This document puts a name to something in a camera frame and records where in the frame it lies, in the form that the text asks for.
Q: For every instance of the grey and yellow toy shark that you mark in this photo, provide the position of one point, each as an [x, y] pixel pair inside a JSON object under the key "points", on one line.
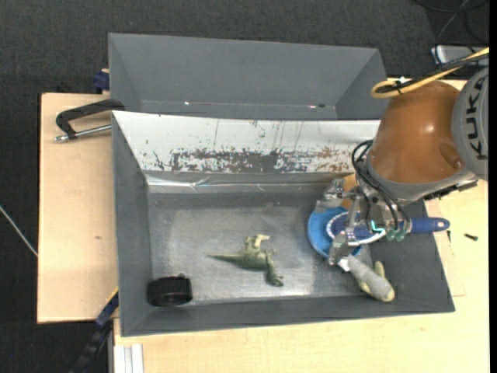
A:
{"points": [[369, 277]]}

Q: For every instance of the black round roll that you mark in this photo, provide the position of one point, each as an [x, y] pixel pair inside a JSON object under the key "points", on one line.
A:
{"points": [[169, 290]]}

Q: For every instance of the small black screw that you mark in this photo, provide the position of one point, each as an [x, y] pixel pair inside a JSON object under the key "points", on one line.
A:
{"points": [[471, 237]]}

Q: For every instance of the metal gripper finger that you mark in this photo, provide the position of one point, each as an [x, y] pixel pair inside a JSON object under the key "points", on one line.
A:
{"points": [[345, 243], [334, 192]]}

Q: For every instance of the green toy dinosaur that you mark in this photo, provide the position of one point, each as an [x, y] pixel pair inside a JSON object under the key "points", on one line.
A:
{"points": [[252, 260]]}

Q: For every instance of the grey metal bin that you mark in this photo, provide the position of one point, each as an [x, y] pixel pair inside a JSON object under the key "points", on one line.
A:
{"points": [[233, 72]]}

